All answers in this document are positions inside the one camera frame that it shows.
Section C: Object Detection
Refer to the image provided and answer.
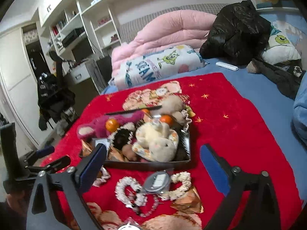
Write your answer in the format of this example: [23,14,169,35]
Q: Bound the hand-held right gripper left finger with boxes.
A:
[26,143,107,230]

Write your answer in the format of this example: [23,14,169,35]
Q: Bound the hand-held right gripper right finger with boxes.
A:
[200,144,281,230]

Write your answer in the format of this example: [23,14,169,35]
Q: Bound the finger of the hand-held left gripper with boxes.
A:
[24,146,55,164]
[25,155,71,175]

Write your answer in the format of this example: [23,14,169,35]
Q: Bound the black shallow box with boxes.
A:
[82,105,192,172]

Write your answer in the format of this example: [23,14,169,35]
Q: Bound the person's left hand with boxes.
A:
[5,192,27,222]

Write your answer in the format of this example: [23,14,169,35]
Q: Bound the barcode label packet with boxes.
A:
[95,138,111,149]

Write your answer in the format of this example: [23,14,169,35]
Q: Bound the cream crochet scrunchie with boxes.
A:
[159,171,192,201]

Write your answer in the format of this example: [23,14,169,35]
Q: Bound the white crochet scrunchie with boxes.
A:
[115,176,148,208]

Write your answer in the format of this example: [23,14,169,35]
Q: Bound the brown ball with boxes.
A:
[122,145,138,161]

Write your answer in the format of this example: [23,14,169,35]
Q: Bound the red bear-print blanket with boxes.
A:
[40,73,303,230]

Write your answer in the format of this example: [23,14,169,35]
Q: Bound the black scrunchie with white lace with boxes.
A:
[109,122,136,151]

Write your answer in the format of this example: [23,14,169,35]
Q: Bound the pink plush bear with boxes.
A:
[77,111,144,140]

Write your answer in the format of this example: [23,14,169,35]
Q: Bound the black clothes on chair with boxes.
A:
[37,73,76,130]

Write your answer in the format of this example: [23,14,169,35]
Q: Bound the grey round tin in packet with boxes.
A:
[144,170,174,194]

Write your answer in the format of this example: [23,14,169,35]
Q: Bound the black lace-trimmed scrunchie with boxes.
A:
[177,109,192,161]

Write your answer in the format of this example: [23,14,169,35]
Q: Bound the cream plush rabbit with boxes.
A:
[131,121,179,162]

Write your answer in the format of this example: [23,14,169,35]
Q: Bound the silver pin badge in packet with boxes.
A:
[119,218,144,230]

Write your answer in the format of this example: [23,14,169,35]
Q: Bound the bed with blue sheet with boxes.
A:
[99,3,307,197]

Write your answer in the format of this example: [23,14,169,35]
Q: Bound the beige plush toy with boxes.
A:
[159,97,190,125]

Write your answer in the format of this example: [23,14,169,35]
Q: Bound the grey drawer cabinet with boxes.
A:
[69,61,107,94]

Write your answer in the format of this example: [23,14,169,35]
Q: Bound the black office chair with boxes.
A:
[37,50,77,137]

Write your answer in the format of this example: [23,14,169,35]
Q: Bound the hanging black garment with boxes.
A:
[26,43,47,77]

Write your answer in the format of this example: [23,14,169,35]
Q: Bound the black computer tower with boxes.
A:
[93,56,113,87]

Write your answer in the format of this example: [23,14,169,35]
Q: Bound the blue fleece blanket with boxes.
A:
[293,71,307,146]

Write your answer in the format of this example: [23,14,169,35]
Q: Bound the white remote control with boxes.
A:
[215,62,238,71]

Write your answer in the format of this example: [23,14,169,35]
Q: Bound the monster print pillow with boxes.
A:
[115,44,209,89]

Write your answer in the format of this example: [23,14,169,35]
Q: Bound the black monitor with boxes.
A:
[71,38,95,63]

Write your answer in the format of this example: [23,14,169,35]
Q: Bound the dark clothing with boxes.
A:
[247,59,306,100]

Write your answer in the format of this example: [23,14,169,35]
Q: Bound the black printer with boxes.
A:
[62,28,85,47]

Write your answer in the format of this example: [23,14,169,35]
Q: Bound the cartoon-print pillow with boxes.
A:
[261,35,302,66]

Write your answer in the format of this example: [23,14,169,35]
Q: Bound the black puffer jacket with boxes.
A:
[199,0,271,65]

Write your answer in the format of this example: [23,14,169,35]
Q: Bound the pink duvet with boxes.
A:
[111,10,217,77]

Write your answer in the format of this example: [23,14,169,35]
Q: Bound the grey checked headboard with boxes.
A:
[119,3,231,44]

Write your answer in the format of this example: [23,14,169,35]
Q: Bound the crystal bead bracelet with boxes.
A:
[126,188,163,217]

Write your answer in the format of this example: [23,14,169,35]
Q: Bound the white wall bookshelf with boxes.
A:
[38,0,240,55]

